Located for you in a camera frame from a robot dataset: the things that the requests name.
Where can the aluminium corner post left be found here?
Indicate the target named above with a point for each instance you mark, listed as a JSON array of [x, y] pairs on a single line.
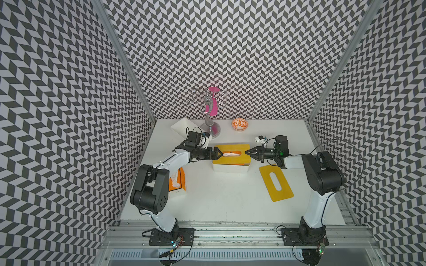
[[104, 19]]

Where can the orange tissue pack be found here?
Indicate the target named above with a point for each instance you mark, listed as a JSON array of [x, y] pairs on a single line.
[[232, 154], [177, 181]]

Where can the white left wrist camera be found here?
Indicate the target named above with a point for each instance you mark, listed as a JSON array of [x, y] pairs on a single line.
[[204, 140]]

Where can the aluminium corner post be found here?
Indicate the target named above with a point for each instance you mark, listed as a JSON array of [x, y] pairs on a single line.
[[104, 19], [356, 39]]

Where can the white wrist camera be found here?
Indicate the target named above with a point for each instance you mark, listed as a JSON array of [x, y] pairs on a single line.
[[262, 140], [204, 140]]

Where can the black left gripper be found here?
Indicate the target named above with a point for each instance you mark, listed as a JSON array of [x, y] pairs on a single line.
[[214, 157]]

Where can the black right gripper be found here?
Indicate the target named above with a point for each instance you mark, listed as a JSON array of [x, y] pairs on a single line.
[[259, 152]]

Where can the aluminium corner post right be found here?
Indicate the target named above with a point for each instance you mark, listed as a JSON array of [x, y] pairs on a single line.
[[356, 39]]

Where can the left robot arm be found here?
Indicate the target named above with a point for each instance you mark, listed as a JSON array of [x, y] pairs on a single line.
[[150, 191]]

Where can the chrome jewelry stand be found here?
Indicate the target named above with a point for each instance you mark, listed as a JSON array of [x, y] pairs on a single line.
[[209, 126]]

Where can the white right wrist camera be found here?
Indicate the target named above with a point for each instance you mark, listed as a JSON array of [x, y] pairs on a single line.
[[262, 140]]

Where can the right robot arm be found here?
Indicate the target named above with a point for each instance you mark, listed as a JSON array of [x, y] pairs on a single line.
[[324, 178]]

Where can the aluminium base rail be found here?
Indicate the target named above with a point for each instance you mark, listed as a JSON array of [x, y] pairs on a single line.
[[229, 244]]

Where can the orange patterned ceramic bowl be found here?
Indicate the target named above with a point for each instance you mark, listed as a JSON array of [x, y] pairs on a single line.
[[239, 124]]

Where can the yellow wooden lid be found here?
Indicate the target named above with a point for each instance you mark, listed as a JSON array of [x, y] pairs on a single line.
[[276, 183], [243, 159]]

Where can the white plastic box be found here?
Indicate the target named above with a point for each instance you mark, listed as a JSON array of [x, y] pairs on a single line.
[[179, 129], [231, 169]]

